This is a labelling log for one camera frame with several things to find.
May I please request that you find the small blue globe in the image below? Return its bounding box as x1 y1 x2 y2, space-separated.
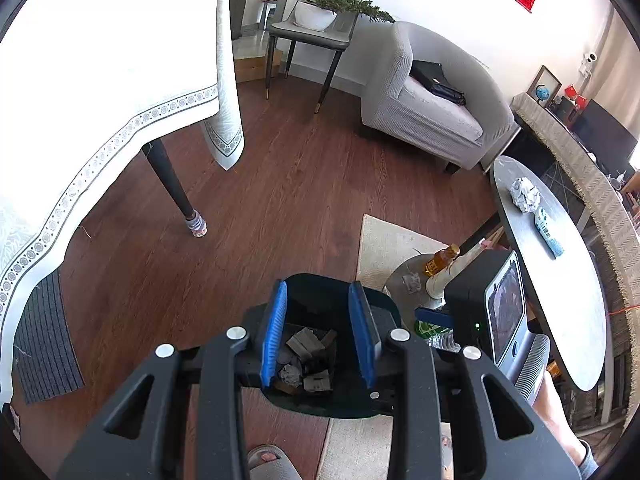
535 84 550 106

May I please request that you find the cardboard box on floor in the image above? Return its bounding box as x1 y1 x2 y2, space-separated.
234 52 267 84

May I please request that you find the black leather bag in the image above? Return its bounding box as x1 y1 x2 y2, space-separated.
410 61 465 106

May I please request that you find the dark green trash bin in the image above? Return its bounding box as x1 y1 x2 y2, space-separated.
241 272 404 421

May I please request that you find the black computer monitor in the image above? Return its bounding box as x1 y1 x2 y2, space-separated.
572 100 637 179

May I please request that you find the round grey marble table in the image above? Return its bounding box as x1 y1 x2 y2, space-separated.
490 156 606 391

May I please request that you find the grey dining chair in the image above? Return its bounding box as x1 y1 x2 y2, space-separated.
265 0 362 114

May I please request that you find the grey floor mat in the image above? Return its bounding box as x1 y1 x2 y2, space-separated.
14 270 85 404

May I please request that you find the white security camera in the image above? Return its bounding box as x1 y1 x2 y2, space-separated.
579 52 598 77

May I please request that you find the white paper ball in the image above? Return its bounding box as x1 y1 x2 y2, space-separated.
509 177 541 214

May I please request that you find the black table leg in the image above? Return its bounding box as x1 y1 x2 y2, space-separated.
141 139 207 237

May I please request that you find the potted green bonsai plant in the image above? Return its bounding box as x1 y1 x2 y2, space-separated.
294 0 395 32

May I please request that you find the beige fringed desk cloth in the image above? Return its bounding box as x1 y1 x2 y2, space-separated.
508 91 640 340

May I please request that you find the white patterned tablecloth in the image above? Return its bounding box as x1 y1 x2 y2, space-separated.
1 0 244 403

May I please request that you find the blue white snack bag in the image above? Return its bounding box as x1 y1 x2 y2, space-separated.
534 207 564 258

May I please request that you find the grey slipper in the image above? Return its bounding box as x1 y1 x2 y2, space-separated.
247 444 302 480

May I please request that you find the framed picture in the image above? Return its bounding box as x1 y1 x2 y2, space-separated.
527 65 562 108

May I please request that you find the amber glass bottle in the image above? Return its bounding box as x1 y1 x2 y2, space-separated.
424 244 460 278

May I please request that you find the grey fabric armchair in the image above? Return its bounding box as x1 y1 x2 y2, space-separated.
361 22 515 170

